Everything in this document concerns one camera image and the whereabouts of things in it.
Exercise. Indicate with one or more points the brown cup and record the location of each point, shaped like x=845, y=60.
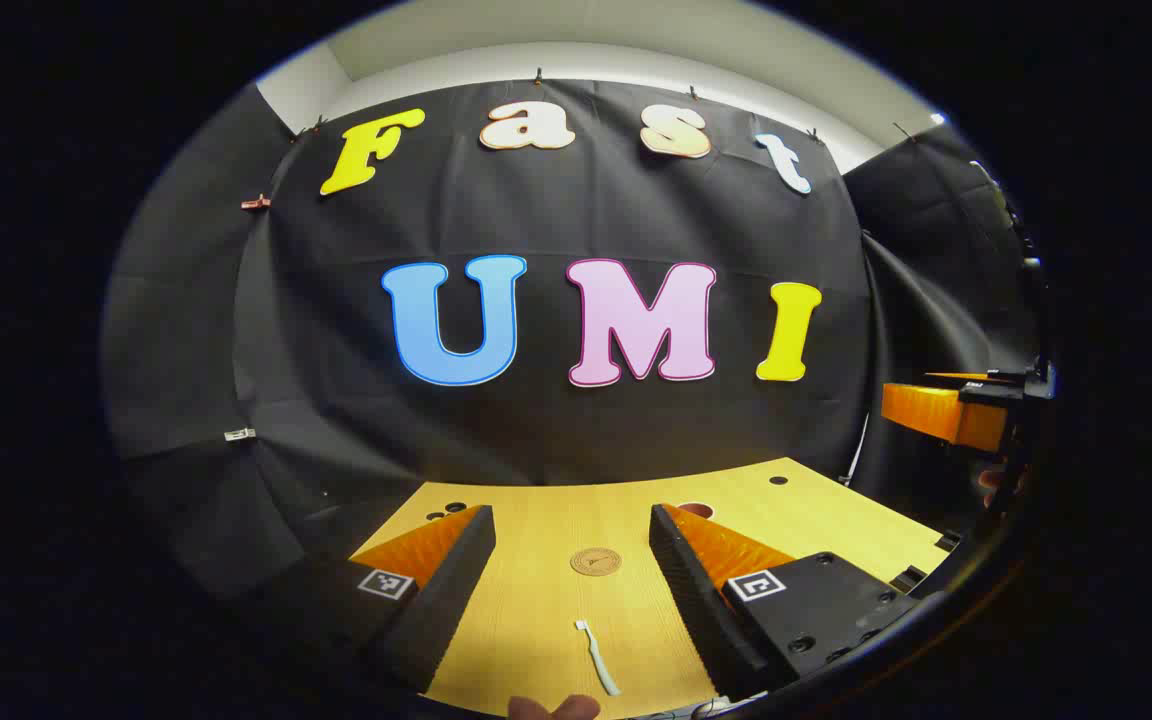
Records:
x=696, y=510

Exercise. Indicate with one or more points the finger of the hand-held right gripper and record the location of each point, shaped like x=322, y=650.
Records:
x=936, y=412

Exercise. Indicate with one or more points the black backdrop cloth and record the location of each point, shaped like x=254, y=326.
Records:
x=556, y=430

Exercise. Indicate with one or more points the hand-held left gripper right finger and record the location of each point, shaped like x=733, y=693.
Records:
x=696, y=590

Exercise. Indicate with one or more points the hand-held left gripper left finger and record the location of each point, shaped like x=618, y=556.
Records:
x=446, y=590

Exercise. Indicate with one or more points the wooden desktop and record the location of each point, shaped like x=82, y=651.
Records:
x=546, y=600

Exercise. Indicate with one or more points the white clip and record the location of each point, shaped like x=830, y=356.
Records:
x=239, y=434

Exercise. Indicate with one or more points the round brown coaster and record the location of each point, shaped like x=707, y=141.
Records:
x=596, y=561

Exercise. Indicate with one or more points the pale green toothbrush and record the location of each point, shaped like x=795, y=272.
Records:
x=598, y=660

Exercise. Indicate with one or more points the red clip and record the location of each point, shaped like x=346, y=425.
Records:
x=256, y=202

